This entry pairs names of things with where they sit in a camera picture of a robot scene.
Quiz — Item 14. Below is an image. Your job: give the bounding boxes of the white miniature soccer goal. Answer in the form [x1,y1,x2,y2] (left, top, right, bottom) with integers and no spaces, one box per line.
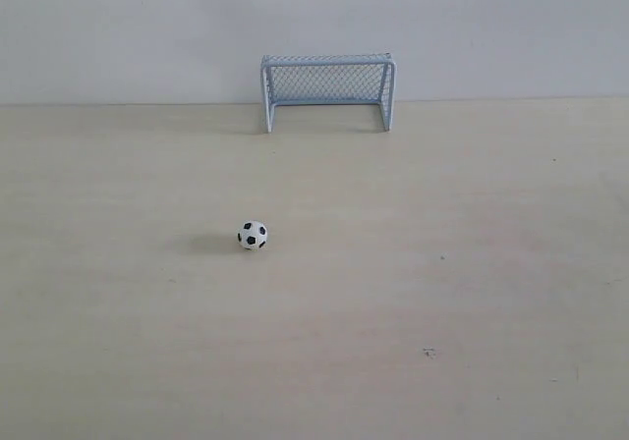
[259,53,397,133]

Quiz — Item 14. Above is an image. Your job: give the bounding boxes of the black and white soccer ball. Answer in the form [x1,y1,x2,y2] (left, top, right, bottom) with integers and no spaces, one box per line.
[237,220,268,250]

